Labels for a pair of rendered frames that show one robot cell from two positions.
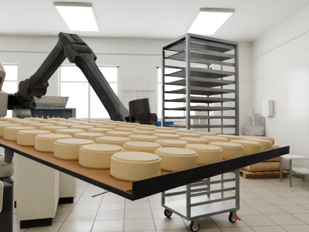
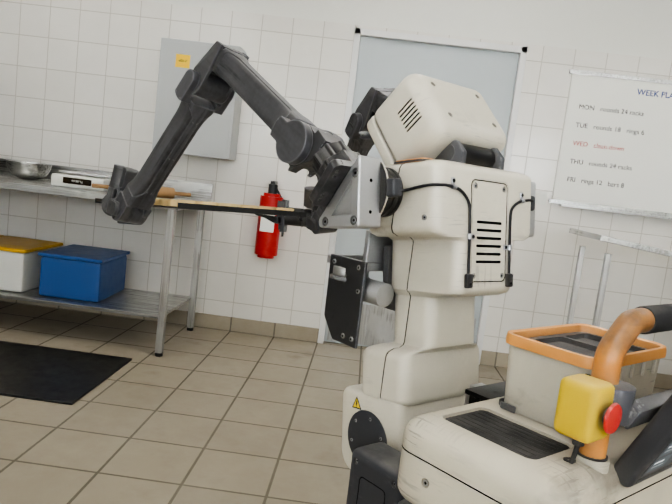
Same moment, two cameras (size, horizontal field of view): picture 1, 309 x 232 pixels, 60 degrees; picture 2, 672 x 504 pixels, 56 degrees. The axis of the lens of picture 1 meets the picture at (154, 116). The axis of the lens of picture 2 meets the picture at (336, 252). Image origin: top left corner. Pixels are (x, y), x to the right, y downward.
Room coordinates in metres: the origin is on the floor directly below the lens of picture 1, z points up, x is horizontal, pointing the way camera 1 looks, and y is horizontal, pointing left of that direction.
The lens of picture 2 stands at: (2.39, 0.80, 1.12)
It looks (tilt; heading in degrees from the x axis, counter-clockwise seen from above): 7 degrees down; 188
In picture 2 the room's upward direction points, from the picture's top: 7 degrees clockwise
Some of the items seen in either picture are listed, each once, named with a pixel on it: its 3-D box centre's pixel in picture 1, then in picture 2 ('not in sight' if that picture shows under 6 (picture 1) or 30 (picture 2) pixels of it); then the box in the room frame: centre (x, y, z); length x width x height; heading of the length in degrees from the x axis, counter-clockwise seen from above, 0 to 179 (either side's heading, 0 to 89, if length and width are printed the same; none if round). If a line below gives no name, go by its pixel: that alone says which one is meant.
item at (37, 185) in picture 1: (40, 173); not in sight; (2.89, 1.22, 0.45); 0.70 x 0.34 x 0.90; 16
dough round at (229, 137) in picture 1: (227, 141); not in sight; (0.53, -0.15, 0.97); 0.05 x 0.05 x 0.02
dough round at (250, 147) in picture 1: (244, 147); not in sight; (0.45, -0.15, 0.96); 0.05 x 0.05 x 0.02
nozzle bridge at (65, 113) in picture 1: (46, 121); not in sight; (3.37, 1.36, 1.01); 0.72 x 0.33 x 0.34; 106
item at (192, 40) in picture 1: (211, 43); not in sight; (2.61, -0.56, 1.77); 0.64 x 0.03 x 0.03; 119
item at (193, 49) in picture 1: (211, 52); not in sight; (2.61, -0.56, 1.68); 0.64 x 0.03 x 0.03; 119
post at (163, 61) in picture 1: (163, 125); not in sight; (2.83, -0.09, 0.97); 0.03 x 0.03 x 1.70; 29
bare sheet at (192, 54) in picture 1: (199, 57); not in sight; (2.78, -0.47, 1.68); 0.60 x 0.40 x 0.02; 119
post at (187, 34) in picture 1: (188, 125); not in sight; (2.44, -0.31, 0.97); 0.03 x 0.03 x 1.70; 29
